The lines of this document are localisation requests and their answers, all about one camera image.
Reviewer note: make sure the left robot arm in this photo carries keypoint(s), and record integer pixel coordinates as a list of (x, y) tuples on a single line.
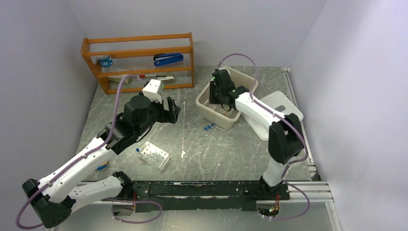
[(55, 197)]

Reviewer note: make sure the orange wooden shelf rack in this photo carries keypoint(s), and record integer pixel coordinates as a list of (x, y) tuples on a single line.
[(134, 56)]

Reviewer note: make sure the red capped marker pen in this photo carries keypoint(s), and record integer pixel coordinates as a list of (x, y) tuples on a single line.
[(147, 76)]

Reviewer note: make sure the white plastic bin lid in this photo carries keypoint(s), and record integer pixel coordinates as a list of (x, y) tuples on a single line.
[(279, 102)]

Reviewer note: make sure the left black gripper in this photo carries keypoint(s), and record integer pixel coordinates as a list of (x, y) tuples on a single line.
[(170, 115)]

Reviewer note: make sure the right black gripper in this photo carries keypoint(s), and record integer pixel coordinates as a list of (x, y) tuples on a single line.
[(211, 98)]

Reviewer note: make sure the blue stapler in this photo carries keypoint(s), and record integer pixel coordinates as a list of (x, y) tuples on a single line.
[(167, 58)]

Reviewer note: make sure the blue white tape roll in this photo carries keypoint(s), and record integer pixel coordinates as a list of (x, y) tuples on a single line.
[(104, 60)]

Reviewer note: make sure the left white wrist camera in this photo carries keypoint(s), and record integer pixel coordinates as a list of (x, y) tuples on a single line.
[(153, 90)]

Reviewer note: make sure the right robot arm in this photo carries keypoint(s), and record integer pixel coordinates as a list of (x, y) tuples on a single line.
[(285, 139)]

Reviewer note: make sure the yellow blue small block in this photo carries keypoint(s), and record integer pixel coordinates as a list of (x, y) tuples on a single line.
[(102, 166)]

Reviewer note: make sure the small white cardboard box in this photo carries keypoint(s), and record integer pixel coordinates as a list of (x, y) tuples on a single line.
[(118, 78)]

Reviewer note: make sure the beige whiteboard eraser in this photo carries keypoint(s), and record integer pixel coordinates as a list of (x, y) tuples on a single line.
[(166, 79)]

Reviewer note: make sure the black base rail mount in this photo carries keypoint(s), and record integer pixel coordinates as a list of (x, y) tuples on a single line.
[(205, 195)]

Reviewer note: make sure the blue capped small tubes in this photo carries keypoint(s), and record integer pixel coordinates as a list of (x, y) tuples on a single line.
[(209, 127)]

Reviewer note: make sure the white test tube rack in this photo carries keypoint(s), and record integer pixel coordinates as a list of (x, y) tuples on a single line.
[(153, 155)]

